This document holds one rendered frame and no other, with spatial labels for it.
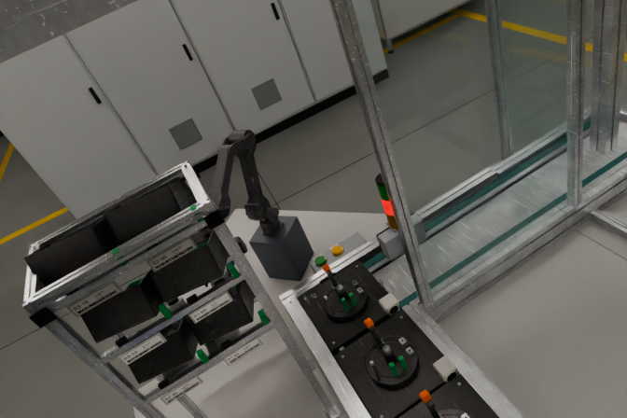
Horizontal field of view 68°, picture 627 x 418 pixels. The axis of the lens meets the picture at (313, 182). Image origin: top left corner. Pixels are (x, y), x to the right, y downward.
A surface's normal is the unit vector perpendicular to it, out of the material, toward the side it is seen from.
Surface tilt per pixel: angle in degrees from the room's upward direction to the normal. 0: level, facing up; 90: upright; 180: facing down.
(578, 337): 0
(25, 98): 90
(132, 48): 90
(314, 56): 90
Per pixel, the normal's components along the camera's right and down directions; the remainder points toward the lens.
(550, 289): -0.32, -0.75
